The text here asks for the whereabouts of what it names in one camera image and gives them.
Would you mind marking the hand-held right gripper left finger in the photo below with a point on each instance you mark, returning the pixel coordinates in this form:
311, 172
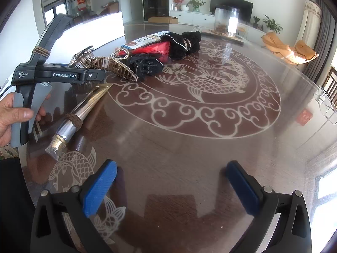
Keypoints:
100, 187

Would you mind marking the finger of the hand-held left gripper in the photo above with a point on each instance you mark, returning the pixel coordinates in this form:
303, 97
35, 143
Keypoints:
96, 76

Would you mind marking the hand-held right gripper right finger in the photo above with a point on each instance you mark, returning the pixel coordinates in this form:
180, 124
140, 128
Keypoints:
242, 187

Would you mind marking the long white cardboard box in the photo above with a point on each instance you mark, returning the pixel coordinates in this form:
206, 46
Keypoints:
105, 27

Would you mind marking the red foil packet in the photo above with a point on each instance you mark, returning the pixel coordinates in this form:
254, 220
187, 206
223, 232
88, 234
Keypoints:
155, 48

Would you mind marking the black velvet scrunchie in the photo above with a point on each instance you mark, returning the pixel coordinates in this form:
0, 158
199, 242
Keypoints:
193, 40

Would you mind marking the brown patterned glass desktop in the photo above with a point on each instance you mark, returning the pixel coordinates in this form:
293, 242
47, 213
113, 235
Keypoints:
168, 142

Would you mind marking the person's left hand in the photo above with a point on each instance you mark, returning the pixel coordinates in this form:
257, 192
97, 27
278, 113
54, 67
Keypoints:
8, 118

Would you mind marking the gold striped hair clip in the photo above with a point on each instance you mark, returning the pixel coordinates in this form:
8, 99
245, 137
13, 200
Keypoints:
115, 67

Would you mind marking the rhinestone hair claw clip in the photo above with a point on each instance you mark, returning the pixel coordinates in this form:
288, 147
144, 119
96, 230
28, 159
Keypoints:
81, 56

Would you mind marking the gold cosmetic tube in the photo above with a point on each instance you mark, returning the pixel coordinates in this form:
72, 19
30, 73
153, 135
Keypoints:
87, 102

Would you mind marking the black hair claw clip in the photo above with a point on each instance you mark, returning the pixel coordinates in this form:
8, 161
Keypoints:
147, 66

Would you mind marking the blue and white carton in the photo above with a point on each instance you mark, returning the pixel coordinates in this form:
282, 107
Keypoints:
142, 41

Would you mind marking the red window poster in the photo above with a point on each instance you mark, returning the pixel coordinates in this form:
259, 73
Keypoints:
81, 0

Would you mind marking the white door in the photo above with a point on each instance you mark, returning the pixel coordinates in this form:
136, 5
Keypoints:
135, 0

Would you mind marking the brown cardboard box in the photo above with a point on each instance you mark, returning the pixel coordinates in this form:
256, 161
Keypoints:
163, 19

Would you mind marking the person's dark clothing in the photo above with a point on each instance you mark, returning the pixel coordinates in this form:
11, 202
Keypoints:
13, 210

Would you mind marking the floral cloth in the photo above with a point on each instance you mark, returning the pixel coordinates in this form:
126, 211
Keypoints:
8, 152

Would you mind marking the white round vase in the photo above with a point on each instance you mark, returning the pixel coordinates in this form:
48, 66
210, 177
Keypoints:
185, 8

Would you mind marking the red flower bouquet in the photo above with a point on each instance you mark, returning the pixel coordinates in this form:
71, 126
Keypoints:
179, 0

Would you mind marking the clear glass object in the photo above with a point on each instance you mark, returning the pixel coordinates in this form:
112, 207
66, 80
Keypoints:
325, 102

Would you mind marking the white television cabinet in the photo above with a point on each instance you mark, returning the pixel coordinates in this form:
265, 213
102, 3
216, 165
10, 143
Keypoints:
200, 18

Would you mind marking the wooden tray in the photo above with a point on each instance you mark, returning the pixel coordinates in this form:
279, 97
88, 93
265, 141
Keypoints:
210, 33

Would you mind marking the green potted plant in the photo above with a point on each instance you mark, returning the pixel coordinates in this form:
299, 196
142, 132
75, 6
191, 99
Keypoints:
196, 3

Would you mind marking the dark slatted wooden chair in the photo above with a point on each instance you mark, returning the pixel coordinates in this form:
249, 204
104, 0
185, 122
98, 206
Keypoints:
331, 84

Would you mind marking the clear jar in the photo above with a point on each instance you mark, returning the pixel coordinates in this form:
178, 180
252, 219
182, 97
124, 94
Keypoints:
222, 21

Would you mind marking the orange lounge chair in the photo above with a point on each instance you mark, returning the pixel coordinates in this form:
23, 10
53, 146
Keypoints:
273, 42

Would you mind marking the flat screen television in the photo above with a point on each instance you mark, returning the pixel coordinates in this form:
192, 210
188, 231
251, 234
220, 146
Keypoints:
244, 8

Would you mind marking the leafy potted plant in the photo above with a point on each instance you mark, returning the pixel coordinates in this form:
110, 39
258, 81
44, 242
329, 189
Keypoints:
272, 25

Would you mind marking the small potted plant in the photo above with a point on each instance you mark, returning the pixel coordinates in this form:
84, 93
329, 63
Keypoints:
256, 19

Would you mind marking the grey curtain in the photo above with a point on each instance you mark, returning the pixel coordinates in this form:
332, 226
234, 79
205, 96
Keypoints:
326, 39

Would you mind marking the covered standing air conditioner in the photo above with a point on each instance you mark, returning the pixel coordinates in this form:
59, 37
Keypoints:
310, 21

